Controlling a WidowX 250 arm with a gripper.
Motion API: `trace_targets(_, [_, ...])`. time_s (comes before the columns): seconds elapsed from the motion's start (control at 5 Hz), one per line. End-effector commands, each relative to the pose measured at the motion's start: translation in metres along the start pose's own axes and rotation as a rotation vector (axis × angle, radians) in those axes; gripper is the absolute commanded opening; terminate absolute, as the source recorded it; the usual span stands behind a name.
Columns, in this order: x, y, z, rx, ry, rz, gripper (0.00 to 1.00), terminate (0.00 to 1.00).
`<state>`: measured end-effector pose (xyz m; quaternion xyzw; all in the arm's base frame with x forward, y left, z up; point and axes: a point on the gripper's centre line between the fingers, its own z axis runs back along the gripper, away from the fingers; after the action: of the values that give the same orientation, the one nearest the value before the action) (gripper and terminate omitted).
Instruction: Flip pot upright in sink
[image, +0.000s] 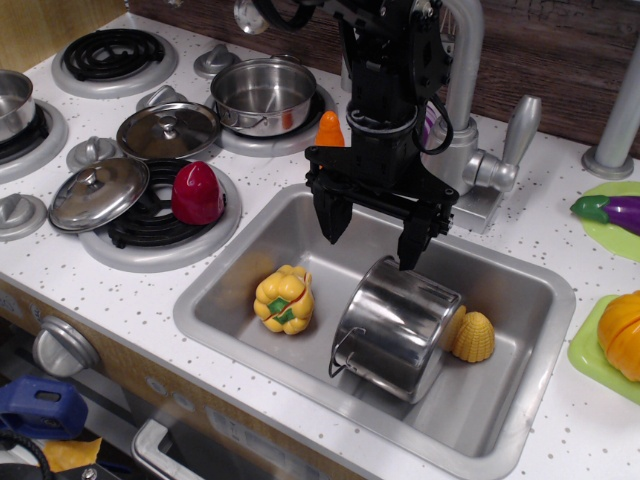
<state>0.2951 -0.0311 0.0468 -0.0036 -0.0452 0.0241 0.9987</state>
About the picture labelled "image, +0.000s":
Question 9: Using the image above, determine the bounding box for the black back-left burner coil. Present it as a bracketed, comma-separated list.
[62, 29, 166, 81]

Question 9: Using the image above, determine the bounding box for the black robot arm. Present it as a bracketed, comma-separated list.
[255, 1, 459, 270]

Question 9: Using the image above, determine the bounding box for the silver toy faucet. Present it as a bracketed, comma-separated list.
[423, 0, 542, 234]

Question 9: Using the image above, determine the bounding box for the grey stove knob left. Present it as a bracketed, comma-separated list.
[66, 136, 123, 173]

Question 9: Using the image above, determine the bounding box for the grey stove knob middle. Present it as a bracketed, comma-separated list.
[136, 85, 187, 111]

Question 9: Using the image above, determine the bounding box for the yellow cloth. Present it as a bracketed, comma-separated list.
[43, 437, 102, 473]

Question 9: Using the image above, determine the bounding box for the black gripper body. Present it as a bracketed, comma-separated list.
[305, 115, 459, 234]

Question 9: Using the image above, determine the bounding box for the grey stove knob bottom-left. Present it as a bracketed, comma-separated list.
[1, 194, 47, 241]

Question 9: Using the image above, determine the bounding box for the green cutting board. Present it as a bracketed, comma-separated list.
[567, 295, 639, 405]

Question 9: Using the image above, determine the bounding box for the red toy pepper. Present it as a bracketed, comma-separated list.
[171, 161, 225, 226]

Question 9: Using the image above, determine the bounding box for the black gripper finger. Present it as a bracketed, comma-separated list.
[397, 203, 436, 271]
[311, 177, 353, 244]

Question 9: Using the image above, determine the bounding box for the yellow toy corn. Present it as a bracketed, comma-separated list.
[440, 305, 495, 363]

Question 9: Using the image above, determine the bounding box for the orange toy carrot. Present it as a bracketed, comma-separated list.
[314, 111, 345, 152]

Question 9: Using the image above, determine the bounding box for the steel lid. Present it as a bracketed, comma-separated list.
[116, 102, 221, 160]
[48, 158, 150, 233]

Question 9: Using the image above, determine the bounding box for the purple toy eggplant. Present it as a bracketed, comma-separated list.
[570, 195, 639, 235]

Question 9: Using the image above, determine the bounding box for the steel lid upper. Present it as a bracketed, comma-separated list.
[116, 102, 221, 160]

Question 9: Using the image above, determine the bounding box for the silver oven knob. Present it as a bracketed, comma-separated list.
[32, 315, 100, 378]

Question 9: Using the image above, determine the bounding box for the blue clamp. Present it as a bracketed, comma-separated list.
[1, 375, 88, 440]

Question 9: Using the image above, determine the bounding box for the steel pot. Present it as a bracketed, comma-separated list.
[210, 57, 317, 138]
[328, 256, 463, 404]
[0, 69, 36, 142]

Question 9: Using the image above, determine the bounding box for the silver oven door handle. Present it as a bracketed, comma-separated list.
[131, 419, 203, 480]

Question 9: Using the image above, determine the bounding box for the grey stove knob top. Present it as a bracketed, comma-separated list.
[193, 44, 240, 79]

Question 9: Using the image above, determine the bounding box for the black front burner coil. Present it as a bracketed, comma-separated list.
[107, 159, 228, 249]

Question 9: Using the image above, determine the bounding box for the light green plate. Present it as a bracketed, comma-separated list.
[580, 181, 640, 262]

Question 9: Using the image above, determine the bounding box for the steel pot on burner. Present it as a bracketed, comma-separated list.
[210, 57, 317, 138]

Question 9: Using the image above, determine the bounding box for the steel lid lower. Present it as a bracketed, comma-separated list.
[48, 158, 150, 233]

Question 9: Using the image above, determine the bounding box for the steel sink basin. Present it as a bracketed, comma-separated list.
[174, 185, 575, 479]

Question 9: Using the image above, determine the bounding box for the yellow toy bell pepper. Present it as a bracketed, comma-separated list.
[253, 265, 315, 335]

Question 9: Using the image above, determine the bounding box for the orange toy pumpkin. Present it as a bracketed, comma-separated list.
[597, 291, 639, 382]

